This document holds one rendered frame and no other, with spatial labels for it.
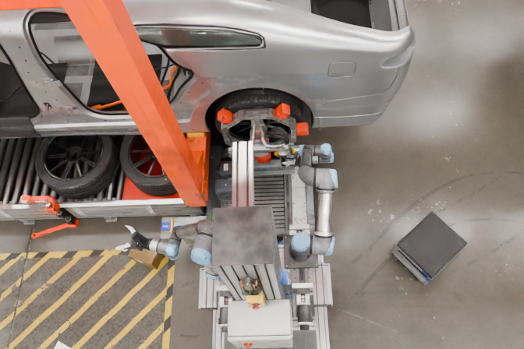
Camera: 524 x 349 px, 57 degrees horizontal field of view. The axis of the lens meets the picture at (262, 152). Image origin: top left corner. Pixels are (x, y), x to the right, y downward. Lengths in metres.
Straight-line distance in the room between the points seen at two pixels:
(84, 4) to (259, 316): 1.77
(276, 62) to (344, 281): 1.91
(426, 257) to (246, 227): 2.06
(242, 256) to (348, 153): 2.60
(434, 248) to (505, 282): 0.71
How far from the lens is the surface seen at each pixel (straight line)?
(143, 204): 3.99
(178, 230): 2.95
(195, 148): 3.75
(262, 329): 2.73
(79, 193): 4.23
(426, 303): 4.10
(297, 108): 3.44
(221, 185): 3.89
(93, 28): 2.06
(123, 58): 2.18
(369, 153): 4.44
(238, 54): 2.94
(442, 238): 3.90
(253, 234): 2.00
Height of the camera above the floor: 3.93
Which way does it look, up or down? 63 degrees down
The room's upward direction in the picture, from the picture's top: 10 degrees counter-clockwise
